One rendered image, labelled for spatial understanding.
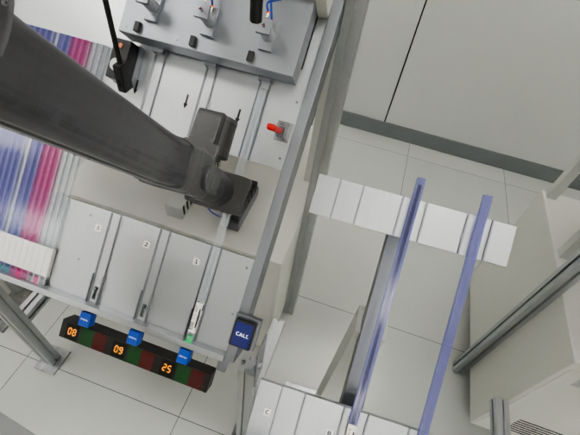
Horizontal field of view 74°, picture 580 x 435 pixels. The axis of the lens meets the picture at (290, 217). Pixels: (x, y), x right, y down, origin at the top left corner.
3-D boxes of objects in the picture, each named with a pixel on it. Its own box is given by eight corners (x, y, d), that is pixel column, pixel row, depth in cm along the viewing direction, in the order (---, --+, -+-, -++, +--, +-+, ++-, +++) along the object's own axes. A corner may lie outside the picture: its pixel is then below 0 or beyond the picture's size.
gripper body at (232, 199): (198, 165, 67) (182, 154, 60) (254, 181, 66) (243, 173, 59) (187, 200, 67) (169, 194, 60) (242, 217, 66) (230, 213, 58)
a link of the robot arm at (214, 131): (138, 172, 48) (203, 189, 47) (164, 85, 48) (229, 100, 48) (175, 187, 60) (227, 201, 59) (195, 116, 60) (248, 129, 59)
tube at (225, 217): (193, 341, 76) (191, 343, 74) (186, 339, 76) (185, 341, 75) (267, 91, 73) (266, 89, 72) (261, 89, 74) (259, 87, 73)
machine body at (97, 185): (267, 356, 149) (281, 265, 102) (105, 297, 157) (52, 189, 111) (312, 235, 191) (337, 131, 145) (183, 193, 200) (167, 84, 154)
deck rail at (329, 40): (242, 351, 80) (233, 363, 74) (233, 349, 81) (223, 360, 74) (344, 15, 76) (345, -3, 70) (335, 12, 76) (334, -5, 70)
